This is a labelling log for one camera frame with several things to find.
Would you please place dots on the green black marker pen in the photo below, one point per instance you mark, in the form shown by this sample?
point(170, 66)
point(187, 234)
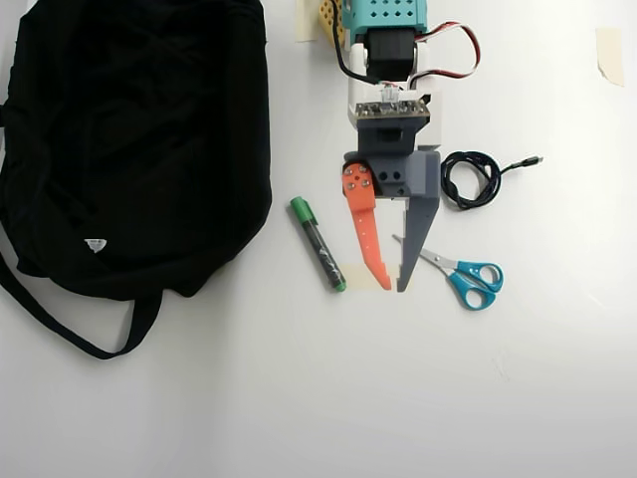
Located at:
point(318, 246)

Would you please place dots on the teal yellow white robot arm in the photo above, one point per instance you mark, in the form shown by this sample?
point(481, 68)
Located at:
point(388, 15)

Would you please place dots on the black fabric bag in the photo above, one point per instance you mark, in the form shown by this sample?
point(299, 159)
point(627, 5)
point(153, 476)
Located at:
point(124, 149)

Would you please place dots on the beige masking tape strip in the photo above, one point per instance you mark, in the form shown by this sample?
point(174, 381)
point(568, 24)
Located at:
point(356, 277)
point(306, 22)
point(611, 55)

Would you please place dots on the camera circuit board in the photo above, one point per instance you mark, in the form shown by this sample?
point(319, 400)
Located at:
point(393, 110)

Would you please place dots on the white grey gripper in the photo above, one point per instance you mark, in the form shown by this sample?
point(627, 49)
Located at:
point(398, 175)

